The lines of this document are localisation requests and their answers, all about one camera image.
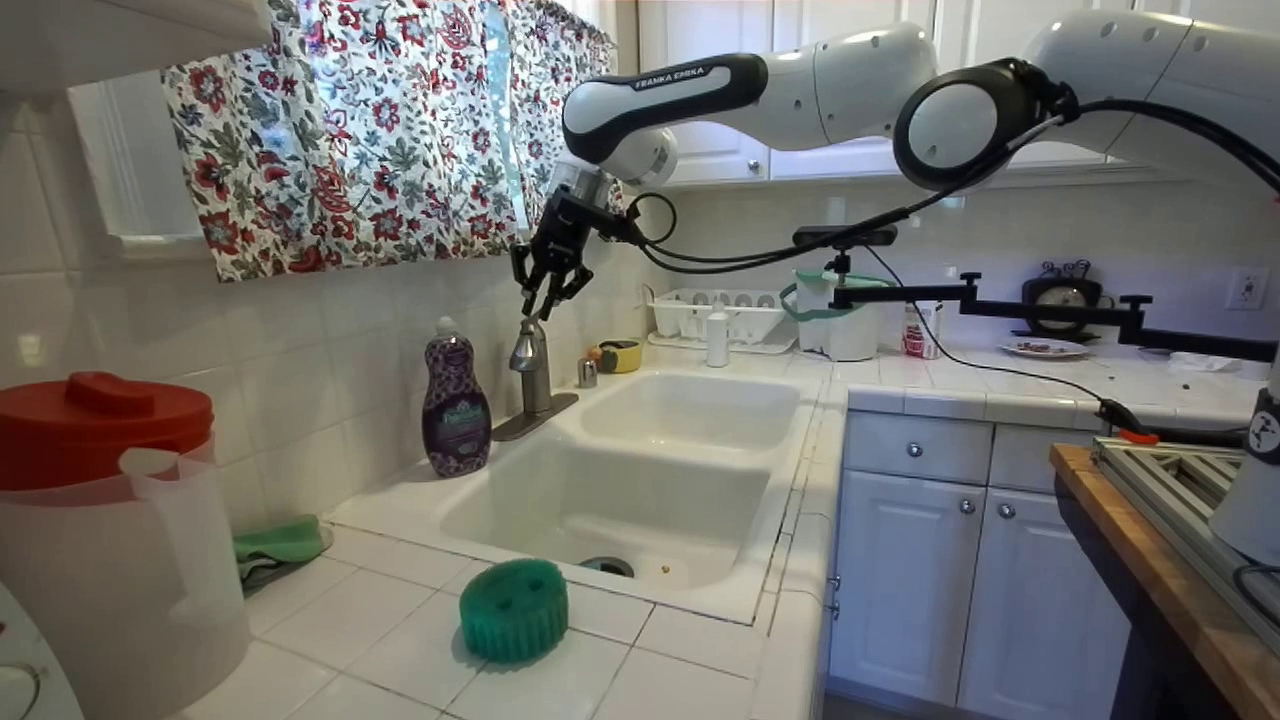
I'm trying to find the yellow green sponge holder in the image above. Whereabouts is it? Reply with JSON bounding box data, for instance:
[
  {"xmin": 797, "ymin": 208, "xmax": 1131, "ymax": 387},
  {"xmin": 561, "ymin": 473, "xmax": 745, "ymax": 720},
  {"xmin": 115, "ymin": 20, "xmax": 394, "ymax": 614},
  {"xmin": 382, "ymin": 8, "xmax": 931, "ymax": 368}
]
[{"xmin": 593, "ymin": 335, "xmax": 648, "ymax": 378}]

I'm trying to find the white double sink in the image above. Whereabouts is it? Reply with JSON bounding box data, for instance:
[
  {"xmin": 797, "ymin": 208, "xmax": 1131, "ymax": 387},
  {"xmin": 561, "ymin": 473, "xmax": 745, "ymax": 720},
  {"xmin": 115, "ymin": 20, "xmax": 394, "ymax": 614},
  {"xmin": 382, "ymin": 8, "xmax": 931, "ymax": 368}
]
[{"xmin": 324, "ymin": 362, "xmax": 857, "ymax": 631}]

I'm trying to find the white cabinet door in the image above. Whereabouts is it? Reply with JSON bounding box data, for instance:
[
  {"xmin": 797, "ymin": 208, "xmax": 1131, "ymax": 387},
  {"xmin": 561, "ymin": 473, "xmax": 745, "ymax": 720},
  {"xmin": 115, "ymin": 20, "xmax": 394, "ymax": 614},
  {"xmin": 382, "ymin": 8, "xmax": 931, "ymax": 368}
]
[
  {"xmin": 955, "ymin": 482, "xmax": 1136, "ymax": 720},
  {"xmin": 824, "ymin": 466, "xmax": 990, "ymax": 706}
]

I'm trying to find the white window frame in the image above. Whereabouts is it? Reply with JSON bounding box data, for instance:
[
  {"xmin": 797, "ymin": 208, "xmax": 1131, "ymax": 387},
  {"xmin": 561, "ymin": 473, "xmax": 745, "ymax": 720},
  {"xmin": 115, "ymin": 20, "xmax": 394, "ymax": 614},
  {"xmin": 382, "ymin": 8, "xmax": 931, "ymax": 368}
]
[{"xmin": 62, "ymin": 70, "xmax": 222, "ymax": 264}]

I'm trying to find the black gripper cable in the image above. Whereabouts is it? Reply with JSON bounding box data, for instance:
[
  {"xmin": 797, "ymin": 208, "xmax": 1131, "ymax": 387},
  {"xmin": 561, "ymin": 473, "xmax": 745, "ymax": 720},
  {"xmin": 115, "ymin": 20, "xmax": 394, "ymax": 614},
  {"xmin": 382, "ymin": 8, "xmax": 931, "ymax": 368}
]
[{"xmin": 616, "ymin": 90, "xmax": 1280, "ymax": 280}]

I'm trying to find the clear pitcher with red lid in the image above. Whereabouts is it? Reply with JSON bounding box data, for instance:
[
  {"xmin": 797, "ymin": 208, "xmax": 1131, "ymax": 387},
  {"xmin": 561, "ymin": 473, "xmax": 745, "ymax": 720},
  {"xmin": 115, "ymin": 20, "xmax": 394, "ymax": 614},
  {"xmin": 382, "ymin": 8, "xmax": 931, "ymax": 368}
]
[{"xmin": 0, "ymin": 368, "xmax": 255, "ymax": 720}]

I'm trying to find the white container green rim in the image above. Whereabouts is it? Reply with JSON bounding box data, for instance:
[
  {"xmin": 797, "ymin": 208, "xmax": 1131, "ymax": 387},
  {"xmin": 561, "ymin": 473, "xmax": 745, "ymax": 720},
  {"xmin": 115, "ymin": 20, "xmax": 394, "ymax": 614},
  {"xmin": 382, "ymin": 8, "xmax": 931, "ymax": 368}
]
[{"xmin": 776, "ymin": 264, "xmax": 892, "ymax": 368}]

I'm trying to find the green cloth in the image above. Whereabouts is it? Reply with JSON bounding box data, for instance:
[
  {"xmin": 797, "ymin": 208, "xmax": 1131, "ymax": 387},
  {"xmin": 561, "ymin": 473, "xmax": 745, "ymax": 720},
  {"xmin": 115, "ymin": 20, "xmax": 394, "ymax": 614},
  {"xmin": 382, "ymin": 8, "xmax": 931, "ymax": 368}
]
[{"xmin": 232, "ymin": 514, "xmax": 334, "ymax": 595}]

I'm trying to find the red floral curtain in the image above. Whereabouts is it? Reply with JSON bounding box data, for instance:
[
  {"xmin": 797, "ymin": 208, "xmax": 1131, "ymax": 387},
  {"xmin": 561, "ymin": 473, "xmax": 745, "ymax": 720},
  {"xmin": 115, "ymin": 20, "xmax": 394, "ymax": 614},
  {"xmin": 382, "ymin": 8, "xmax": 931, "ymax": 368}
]
[{"xmin": 154, "ymin": 0, "xmax": 630, "ymax": 286}]

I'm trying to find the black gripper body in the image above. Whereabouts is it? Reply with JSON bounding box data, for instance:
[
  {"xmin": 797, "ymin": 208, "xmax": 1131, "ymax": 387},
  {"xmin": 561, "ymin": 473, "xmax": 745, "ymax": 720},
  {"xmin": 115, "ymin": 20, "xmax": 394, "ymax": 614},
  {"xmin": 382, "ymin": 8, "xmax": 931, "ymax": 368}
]
[{"xmin": 533, "ymin": 176, "xmax": 630, "ymax": 264}]

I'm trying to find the metal mounting rail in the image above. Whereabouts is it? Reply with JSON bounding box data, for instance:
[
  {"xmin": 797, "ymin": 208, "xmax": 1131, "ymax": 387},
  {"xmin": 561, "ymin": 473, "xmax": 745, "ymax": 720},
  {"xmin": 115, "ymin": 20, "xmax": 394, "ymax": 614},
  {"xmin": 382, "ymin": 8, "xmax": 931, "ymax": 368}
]
[{"xmin": 1086, "ymin": 431, "xmax": 1280, "ymax": 657}]

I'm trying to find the small white bottle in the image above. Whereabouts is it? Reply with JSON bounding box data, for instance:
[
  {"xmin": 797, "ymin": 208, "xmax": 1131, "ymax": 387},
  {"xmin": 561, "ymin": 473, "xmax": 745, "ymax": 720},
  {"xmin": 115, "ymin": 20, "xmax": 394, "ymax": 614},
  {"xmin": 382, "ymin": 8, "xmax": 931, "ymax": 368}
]
[{"xmin": 705, "ymin": 307, "xmax": 735, "ymax": 373}]

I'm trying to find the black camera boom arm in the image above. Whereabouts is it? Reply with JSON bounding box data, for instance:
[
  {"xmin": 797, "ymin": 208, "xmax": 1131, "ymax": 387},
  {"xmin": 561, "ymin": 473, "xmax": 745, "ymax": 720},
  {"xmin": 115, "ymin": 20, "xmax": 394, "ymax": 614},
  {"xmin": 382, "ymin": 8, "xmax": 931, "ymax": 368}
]
[{"xmin": 821, "ymin": 251, "xmax": 1280, "ymax": 368}]

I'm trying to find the round green scrubber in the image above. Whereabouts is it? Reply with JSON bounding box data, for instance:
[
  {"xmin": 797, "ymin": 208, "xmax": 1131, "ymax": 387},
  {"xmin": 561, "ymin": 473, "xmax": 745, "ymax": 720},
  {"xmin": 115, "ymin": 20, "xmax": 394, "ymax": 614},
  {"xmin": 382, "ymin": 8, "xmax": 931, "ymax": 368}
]
[{"xmin": 455, "ymin": 554, "xmax": 573, "ymax": 667}]

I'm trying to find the purple dish soap bottle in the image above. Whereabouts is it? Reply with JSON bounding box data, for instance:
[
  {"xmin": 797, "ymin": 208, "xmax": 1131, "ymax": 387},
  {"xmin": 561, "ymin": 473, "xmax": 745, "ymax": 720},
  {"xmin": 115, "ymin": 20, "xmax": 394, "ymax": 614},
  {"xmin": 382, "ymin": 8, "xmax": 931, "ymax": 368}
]
[{"xmin": 420, "ymin": 310, "xmax": 497, "ymax": 479}]

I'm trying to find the white plate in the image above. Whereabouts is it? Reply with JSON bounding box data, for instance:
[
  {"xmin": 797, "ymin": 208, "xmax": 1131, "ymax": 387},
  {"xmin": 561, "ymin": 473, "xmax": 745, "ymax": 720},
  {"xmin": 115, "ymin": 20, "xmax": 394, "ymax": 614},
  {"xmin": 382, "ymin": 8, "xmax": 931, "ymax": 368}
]
[{"xmin": 995, "ymin": 331, "xmax": 1095, "ymax": 362}]

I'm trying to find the black camera cable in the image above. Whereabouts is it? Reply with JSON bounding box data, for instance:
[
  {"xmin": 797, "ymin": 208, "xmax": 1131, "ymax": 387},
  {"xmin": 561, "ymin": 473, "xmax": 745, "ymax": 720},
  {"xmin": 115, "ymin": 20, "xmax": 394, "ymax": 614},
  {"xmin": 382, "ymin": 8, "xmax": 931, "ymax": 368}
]
[{"xmin": 857, "ymin": 241, "xmax": 1256, "ymax": 451}]

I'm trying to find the white cabinet drawer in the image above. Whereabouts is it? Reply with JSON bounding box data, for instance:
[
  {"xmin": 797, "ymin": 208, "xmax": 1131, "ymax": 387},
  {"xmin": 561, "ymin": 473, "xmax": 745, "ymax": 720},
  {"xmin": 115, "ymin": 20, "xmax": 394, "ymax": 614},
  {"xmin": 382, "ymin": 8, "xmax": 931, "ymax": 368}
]
[
  {"xmin": 840, "ymin": 408, "xmax": 998, "ymax": 489},
  {"xmin": 986, "ymin": 425, "xmax": 1113, "ymax": 500}
]

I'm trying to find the black stereo camera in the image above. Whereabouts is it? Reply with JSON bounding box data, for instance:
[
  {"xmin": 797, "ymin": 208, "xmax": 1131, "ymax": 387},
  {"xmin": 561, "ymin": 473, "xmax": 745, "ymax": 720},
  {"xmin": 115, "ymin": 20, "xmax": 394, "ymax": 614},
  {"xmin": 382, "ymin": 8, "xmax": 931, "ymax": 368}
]
[{"xmin": 788, "ymin": 218, "xmax": 903, "ymax": 251}]

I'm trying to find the white wall outlet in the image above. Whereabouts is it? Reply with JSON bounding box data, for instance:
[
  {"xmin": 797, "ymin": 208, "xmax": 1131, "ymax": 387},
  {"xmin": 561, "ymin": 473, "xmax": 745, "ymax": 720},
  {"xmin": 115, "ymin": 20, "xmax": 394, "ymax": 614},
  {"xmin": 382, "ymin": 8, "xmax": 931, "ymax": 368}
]
[{"xmin": 1218, "ymin": 258, "xmax": 1271, "ymax": 319}]

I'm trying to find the white upper wall cabinet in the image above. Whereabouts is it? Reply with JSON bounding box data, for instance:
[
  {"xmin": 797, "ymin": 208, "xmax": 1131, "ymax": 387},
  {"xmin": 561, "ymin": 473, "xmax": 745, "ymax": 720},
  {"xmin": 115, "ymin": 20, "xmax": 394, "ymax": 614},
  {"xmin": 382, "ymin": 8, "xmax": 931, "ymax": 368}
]
[
  {"xmin": 0, "ymin": 0, "xmax": 275, "ymax": 100},
  {"xmin": 625, "ymin": 0, "xmax": 1280, "ymax": 192}
]

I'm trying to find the black basket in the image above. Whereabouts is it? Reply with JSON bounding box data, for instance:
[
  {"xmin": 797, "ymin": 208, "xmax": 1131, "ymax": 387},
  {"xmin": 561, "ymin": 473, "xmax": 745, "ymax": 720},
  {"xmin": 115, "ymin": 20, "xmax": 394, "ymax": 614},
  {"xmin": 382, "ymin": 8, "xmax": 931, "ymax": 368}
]
[{"xmin": 1019, "ymin": 258, "xmax": 1113, "ymax": 339}]

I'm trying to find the white dish rack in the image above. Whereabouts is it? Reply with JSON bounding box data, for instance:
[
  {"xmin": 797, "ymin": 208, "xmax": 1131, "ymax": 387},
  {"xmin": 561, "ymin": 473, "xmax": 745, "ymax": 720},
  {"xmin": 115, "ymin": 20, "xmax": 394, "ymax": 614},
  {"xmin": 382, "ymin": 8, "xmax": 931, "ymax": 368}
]
[{"xmin": 644, "ymin": 283, "xmax": 792, "ymax": 353}]

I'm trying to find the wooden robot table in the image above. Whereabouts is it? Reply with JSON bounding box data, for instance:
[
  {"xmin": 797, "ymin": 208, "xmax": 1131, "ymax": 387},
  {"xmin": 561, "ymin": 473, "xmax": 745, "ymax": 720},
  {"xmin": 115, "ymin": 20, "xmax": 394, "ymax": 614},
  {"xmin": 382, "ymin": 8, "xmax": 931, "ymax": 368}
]
[{"xmin": 1047, "ymin": 441, "xmax": 1280, "ymax": 720}]

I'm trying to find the chrome sink faucet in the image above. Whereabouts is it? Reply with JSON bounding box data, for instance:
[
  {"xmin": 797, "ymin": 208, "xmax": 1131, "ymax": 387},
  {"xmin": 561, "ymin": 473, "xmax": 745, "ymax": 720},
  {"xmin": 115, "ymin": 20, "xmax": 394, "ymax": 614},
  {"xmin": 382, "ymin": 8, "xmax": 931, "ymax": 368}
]
[{"xmin": 490, "ymin": 314, "xmax": 582, "ymax": 446}]

